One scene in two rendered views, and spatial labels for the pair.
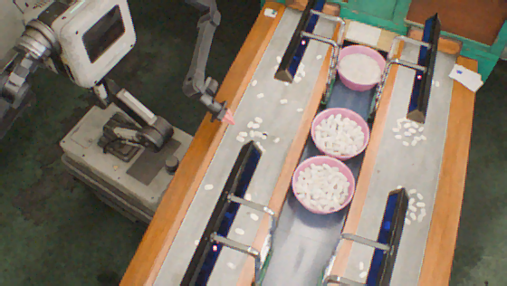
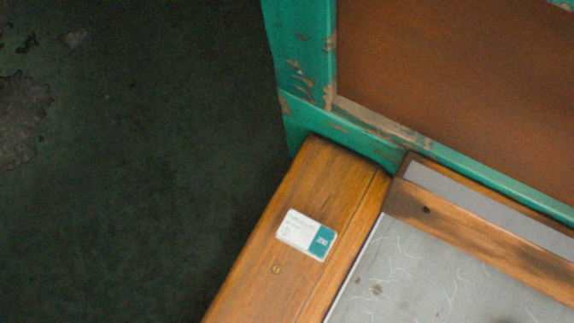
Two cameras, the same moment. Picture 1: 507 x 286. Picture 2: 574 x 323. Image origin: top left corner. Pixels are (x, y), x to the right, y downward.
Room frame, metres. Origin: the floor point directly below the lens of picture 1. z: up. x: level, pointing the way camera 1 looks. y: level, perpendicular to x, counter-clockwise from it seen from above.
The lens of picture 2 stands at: (1.79, -0.12, 1.65)
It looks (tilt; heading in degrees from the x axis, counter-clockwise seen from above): 72 degrees down; 21
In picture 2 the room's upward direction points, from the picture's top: 12 degrees counter-clockwise
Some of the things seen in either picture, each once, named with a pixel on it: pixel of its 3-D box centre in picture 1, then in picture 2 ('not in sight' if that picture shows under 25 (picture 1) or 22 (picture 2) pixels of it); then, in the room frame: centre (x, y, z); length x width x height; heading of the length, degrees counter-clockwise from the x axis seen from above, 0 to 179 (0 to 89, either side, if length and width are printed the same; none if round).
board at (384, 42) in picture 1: (369, 35); not in sight; (1.84, -0.59, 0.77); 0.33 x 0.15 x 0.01; 71
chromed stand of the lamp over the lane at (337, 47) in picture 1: (317, 59); not in sight; (1.53, -0.27, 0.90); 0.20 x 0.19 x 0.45; 161
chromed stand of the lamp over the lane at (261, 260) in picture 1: (243, 246); not in sight; (0.61, 0.04, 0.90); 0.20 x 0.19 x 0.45; 161
